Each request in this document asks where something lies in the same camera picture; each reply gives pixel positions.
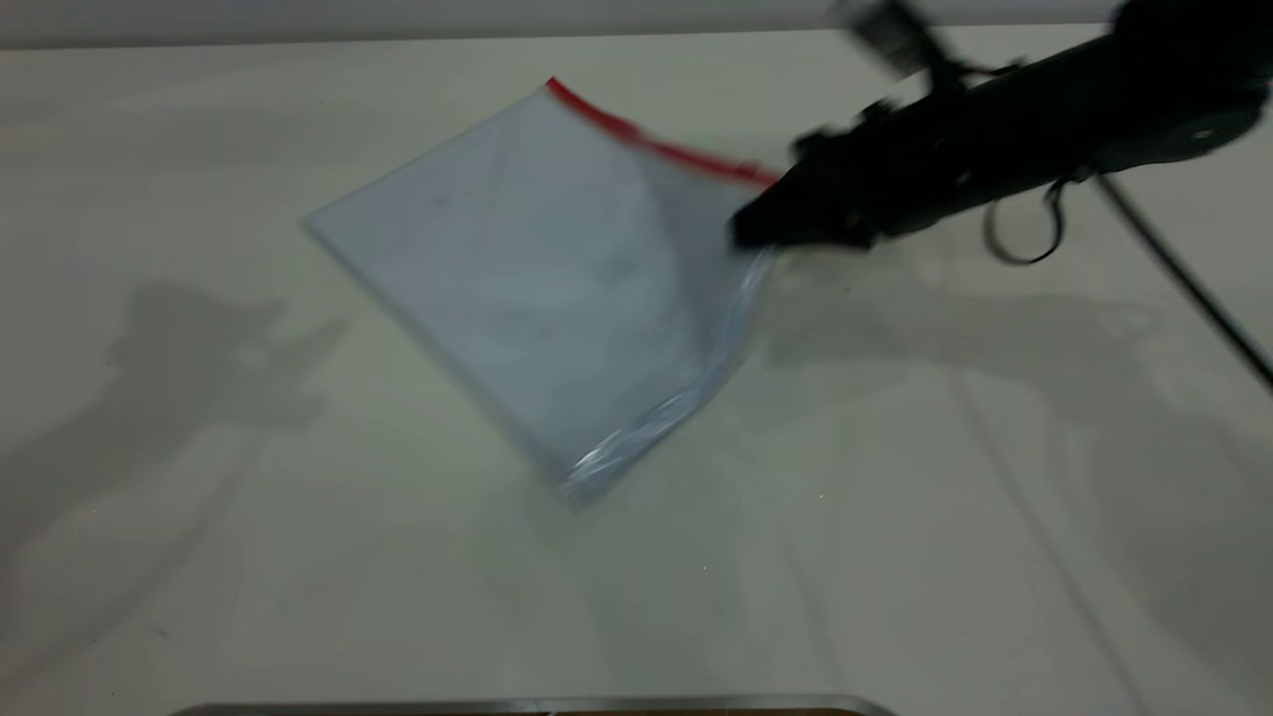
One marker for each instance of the clear zip bag red zipper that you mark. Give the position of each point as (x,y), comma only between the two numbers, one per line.
(557,298)

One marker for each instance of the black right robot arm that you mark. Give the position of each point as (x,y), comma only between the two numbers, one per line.
(1144,89)

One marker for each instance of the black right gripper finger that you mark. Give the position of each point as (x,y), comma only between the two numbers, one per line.
(806,219)

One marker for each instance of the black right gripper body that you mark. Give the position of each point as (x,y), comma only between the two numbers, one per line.
(915,159)

